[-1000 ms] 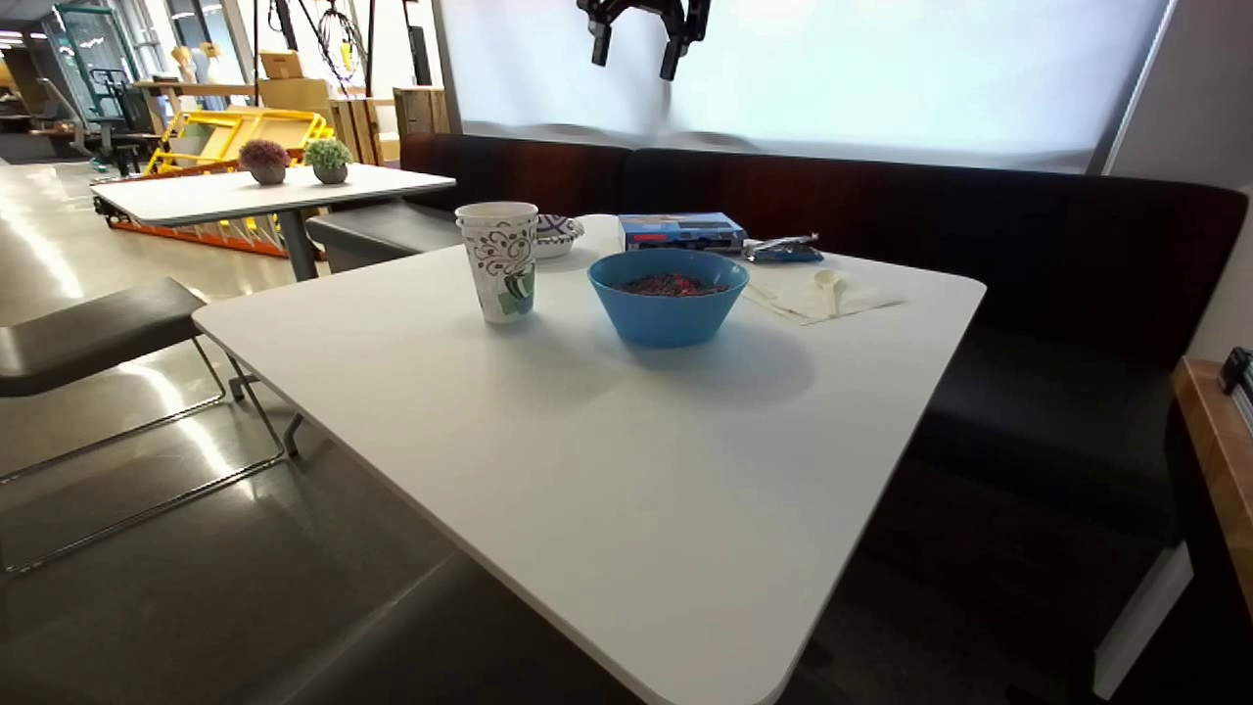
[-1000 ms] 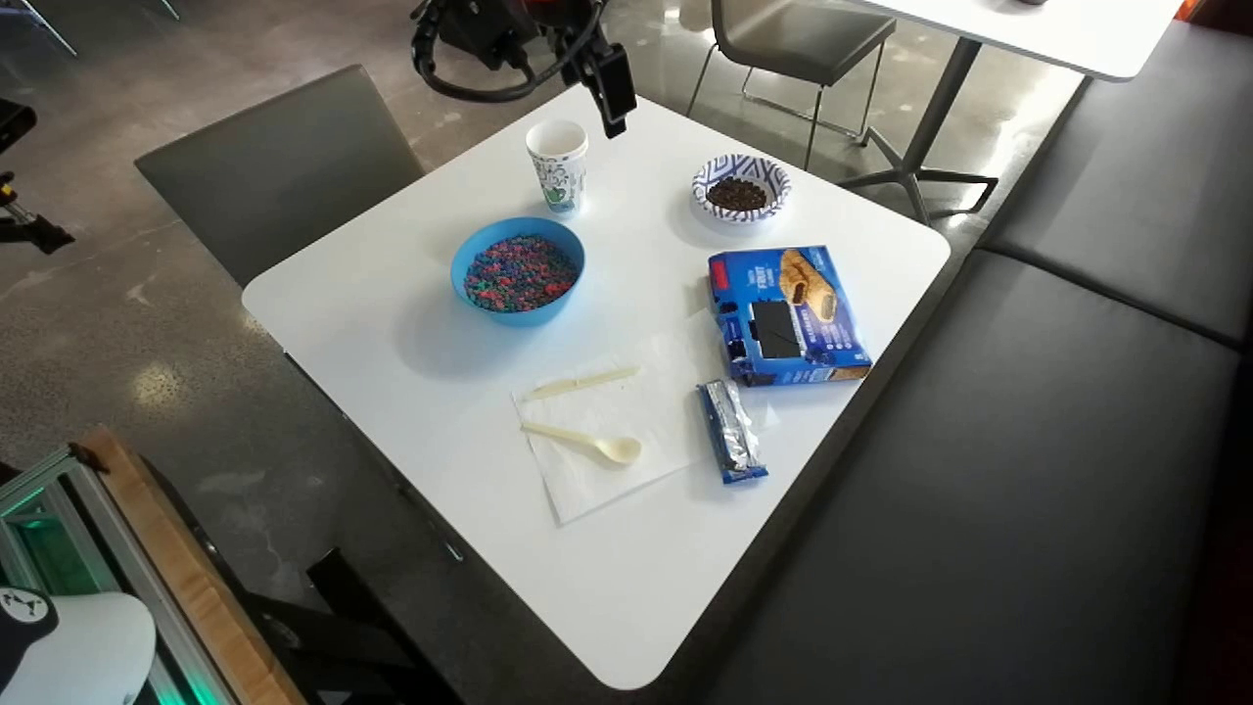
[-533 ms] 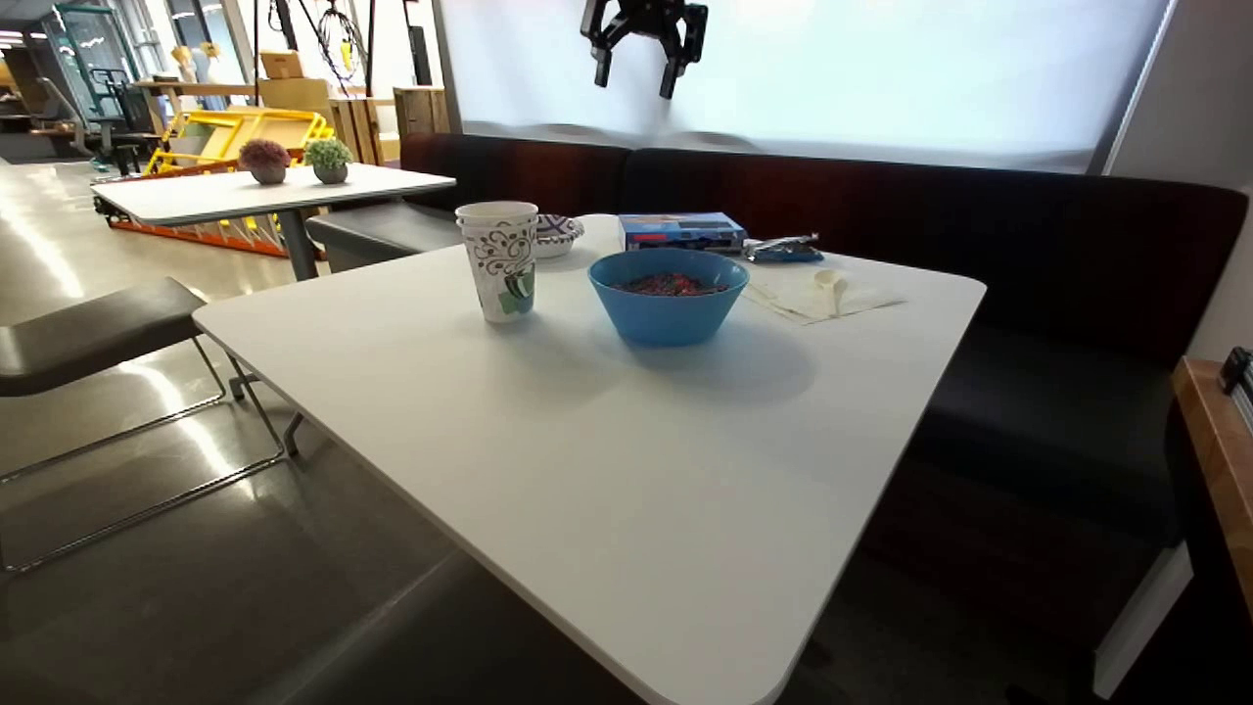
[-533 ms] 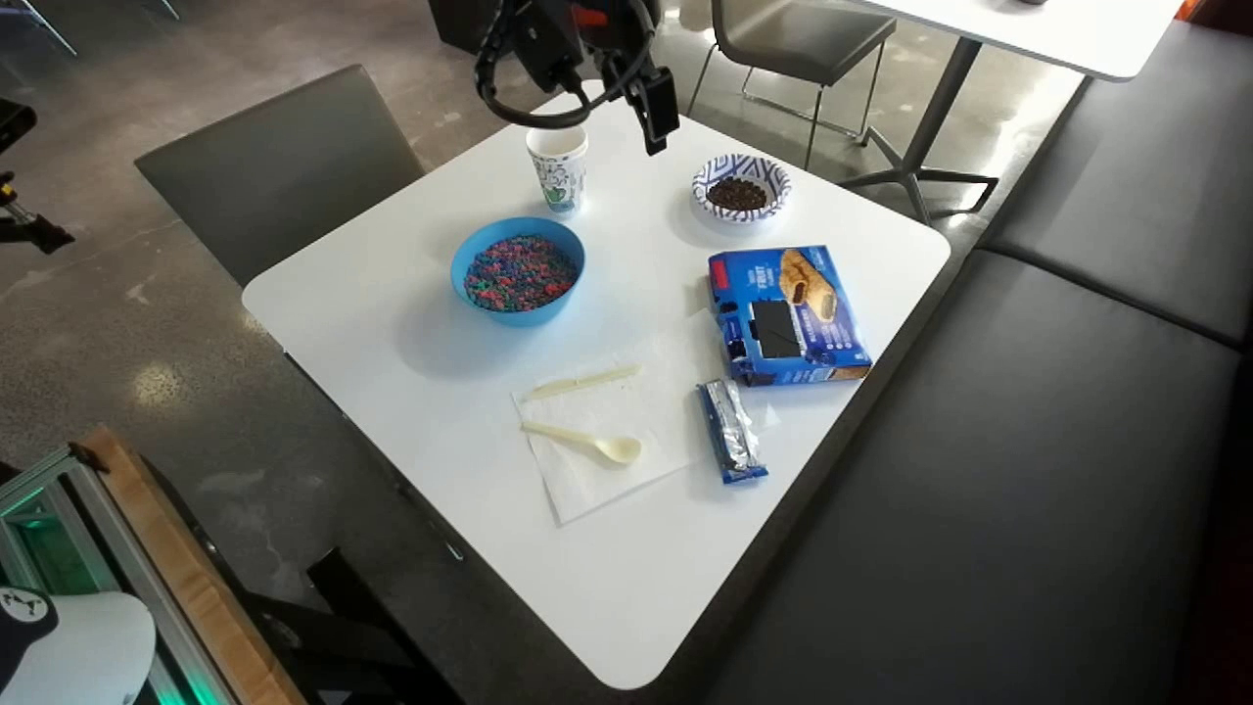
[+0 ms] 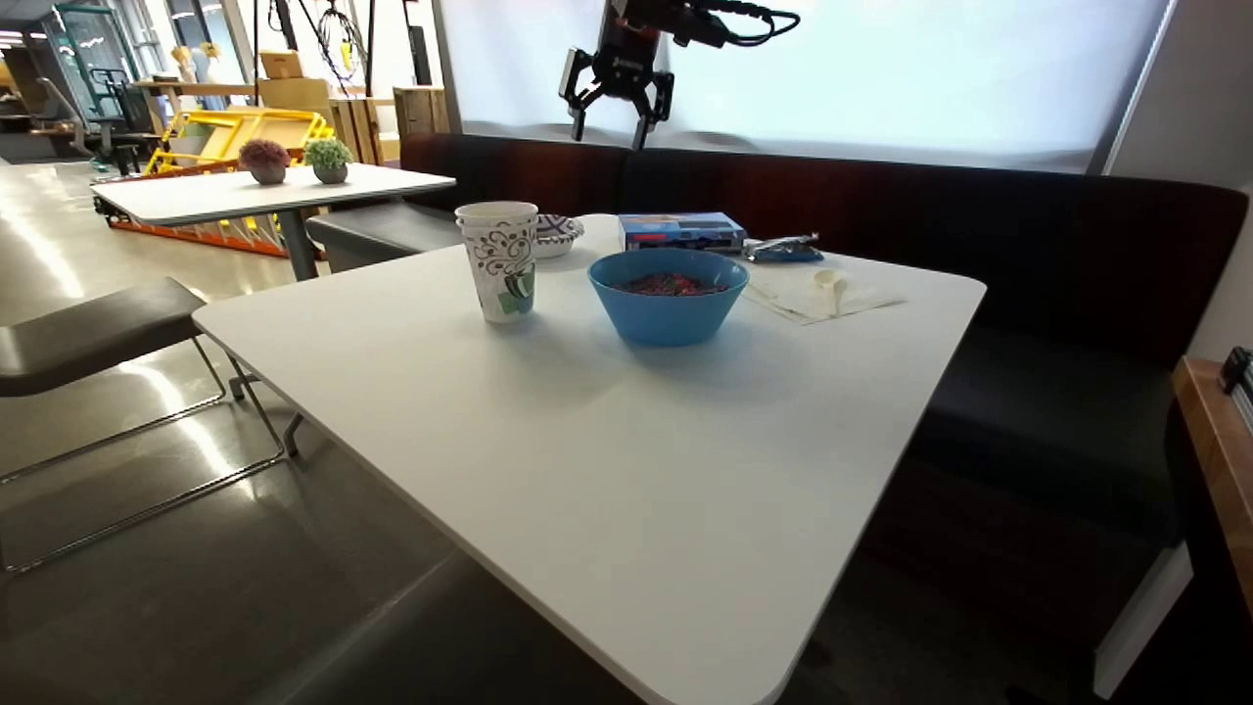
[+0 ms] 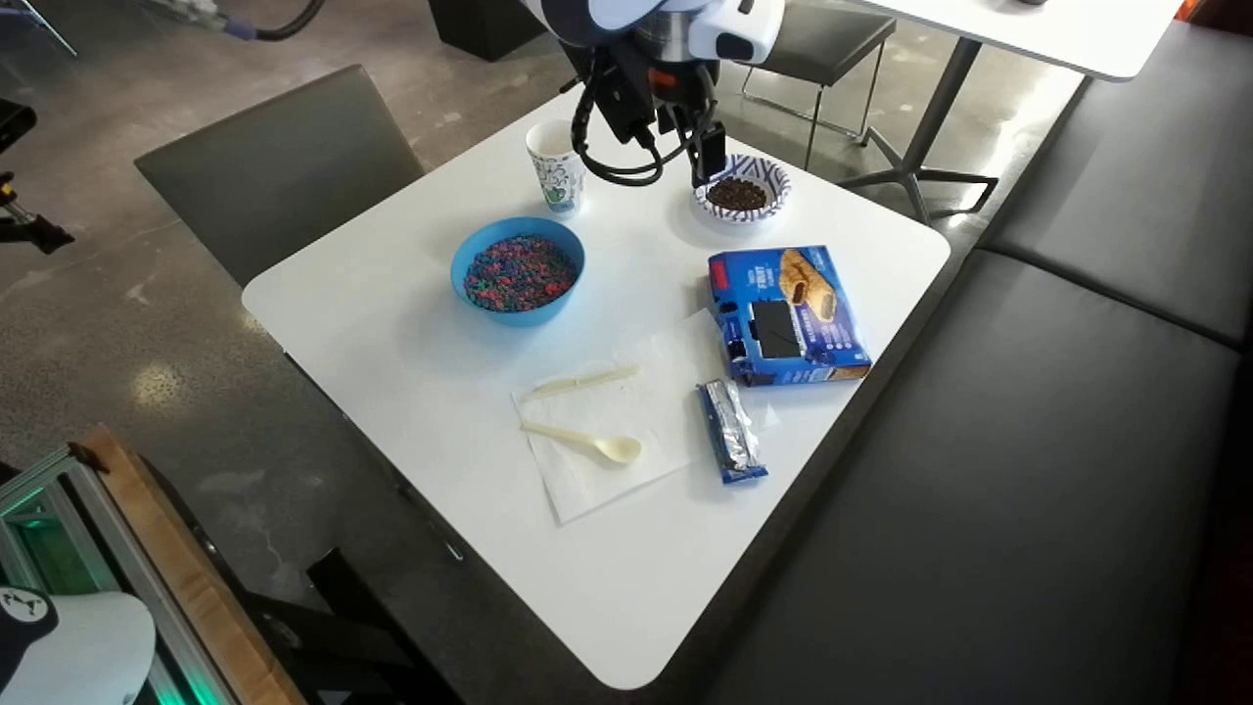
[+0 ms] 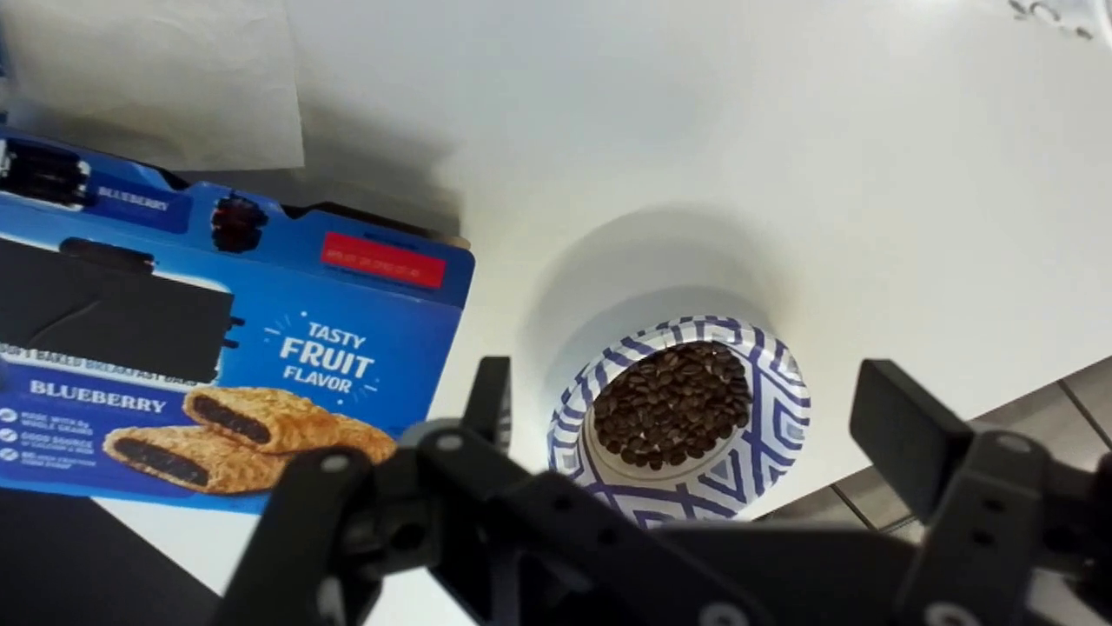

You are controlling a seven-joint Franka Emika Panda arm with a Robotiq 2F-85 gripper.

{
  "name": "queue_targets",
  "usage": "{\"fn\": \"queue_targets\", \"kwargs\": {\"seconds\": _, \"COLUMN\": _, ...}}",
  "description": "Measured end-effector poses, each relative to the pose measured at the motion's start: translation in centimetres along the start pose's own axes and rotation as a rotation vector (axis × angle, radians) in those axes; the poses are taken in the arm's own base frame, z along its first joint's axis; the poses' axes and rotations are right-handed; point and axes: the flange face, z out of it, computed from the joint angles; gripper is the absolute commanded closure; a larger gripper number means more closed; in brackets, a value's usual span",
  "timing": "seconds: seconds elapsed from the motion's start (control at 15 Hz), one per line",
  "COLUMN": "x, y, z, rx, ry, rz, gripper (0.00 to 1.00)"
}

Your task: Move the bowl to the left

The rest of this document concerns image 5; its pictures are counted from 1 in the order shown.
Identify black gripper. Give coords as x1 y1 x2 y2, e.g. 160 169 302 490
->
558 0 681 157

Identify small patterned paper bowl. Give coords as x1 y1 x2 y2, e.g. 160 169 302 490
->
527 210 588 263

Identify blue plastic bowl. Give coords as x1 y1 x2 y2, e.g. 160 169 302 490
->
584 246 750 353

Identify blue cookie box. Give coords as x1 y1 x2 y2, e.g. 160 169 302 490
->
615 208 750 260

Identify colourful candies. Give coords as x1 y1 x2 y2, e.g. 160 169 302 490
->
621 265 716 303

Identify patterned white paper cup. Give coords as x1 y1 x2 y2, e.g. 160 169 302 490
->
451 196 542 328

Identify wooden crate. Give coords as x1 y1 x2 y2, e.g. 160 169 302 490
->
328 85 452 169

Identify small blue cookie pack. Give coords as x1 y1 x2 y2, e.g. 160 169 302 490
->
745 233 824 269

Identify white paper napkin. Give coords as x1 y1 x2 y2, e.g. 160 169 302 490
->
745 260 907 325

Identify green potted plant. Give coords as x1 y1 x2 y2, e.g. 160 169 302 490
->
302 136 356 188

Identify white window blind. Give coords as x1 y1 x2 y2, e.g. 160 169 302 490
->
433 0 1179 175

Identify cardboard box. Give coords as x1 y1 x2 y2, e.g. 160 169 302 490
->
258 51 335 120

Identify white side table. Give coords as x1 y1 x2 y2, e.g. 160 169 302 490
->
91 162 460 285

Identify black upholstered bench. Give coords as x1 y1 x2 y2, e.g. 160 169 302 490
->
306 128 1253 705

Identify dark metal shelf rack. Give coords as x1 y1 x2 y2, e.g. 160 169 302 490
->
0 0 148 169

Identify black chair with metal legs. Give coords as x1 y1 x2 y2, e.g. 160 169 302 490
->
0 276 306 581

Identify black item on cabinet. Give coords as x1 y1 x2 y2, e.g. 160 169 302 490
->
1218 344 1253 401

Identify wooden cabinet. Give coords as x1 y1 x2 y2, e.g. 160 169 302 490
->
1171 358 1253 618

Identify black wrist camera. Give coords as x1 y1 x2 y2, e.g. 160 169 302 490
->
659 0 737 51

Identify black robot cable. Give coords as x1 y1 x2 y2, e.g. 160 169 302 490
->
698 0 801 51

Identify yellow metal frame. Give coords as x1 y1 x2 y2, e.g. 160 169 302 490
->
142 107 335 180

